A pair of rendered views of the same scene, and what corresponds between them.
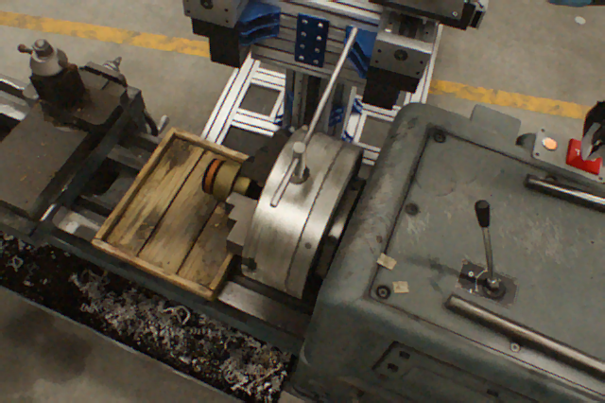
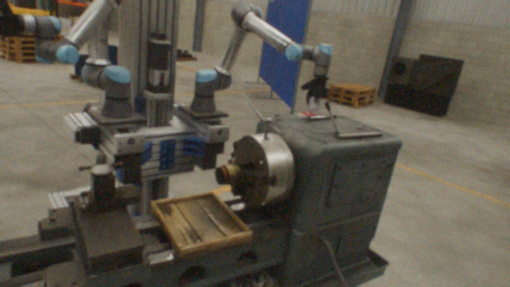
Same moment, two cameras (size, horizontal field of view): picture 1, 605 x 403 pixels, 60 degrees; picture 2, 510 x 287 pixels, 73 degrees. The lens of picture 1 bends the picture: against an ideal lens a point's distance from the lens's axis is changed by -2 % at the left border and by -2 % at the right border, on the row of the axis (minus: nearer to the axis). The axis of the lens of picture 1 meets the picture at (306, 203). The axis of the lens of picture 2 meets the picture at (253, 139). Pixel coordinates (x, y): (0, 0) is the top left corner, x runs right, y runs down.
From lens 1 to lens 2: 1.20 m
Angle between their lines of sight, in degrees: 55
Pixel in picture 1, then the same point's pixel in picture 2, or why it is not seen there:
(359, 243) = (304, 140)
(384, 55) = (213, 135)
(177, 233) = (207, 229)
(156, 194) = (178, 224)
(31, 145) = (103, 226)
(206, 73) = not seen: hidden behind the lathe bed
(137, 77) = not seen: outside the picture
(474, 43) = not seen: hidden behind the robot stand
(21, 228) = (142, 262)
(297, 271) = (291, 169)
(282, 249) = (282, 162)
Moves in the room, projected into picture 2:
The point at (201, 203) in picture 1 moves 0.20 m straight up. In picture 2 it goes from (201, 216) to (205, 173)
